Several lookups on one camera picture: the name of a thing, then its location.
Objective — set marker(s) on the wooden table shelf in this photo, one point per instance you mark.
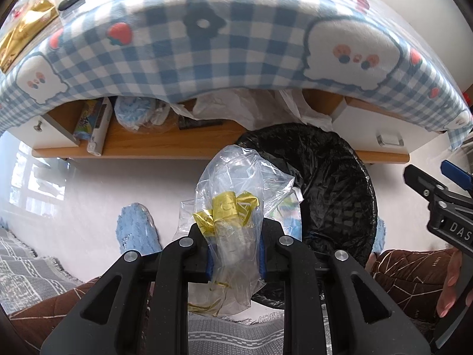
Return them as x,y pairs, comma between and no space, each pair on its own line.
204,143

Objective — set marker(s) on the gold foil bag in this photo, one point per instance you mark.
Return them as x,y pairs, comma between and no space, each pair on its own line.
32,18

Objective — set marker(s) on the clear bag with gold ribbons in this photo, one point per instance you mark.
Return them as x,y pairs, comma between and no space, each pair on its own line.
236,192

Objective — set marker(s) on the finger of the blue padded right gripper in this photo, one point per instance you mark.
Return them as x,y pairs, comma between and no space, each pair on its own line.
457,175

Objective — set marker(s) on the grey patterned rug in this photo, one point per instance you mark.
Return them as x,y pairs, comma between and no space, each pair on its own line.
26,278

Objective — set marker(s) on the blue checkered cartoon tablecloth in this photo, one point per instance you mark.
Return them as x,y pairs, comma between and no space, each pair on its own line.
173,50

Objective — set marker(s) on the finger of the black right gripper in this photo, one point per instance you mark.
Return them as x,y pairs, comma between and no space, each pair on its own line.
423,184

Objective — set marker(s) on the black lined trash bin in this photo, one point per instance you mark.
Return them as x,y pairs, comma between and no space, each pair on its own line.
339,208

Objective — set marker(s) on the black oval remote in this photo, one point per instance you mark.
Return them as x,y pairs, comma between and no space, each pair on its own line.
66,4

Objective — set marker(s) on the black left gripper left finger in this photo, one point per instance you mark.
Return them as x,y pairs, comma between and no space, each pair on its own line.
140,305

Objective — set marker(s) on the blue fuzzy slipper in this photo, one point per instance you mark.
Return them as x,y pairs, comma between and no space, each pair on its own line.
135,230

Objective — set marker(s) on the person right hand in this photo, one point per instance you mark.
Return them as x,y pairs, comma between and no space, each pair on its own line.
448,295

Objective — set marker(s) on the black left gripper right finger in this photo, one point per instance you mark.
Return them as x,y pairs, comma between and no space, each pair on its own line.
332,304

